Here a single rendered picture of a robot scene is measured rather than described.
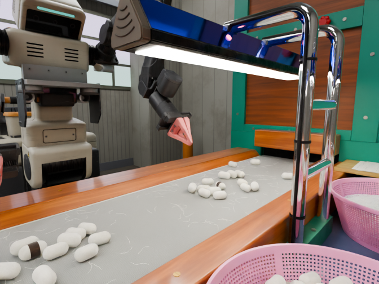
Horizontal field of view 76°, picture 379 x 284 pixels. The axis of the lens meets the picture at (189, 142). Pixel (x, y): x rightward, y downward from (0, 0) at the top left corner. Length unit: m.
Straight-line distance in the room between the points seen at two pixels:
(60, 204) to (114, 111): 3.31
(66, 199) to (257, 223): 0.39
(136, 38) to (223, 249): 0.30
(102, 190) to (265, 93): 0.77
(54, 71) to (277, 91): 0.87
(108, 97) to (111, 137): 0.59
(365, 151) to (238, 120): 0.50
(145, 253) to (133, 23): 0.32
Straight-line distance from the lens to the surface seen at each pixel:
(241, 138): 1.16
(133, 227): 0.48
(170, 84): 0.71
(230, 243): 0.38
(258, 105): 1.12
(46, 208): 0.58
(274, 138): 1.01
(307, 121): 0.43
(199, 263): 0.34
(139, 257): 0.40
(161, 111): 0.73
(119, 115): 3.89
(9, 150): 0.51
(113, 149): 3.88
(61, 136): 1.09
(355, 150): 0.99
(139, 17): 0.35
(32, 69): 1.05
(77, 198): 0.60
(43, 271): 0.38
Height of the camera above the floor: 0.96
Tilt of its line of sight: 9 degrees down
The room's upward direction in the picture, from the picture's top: straight up
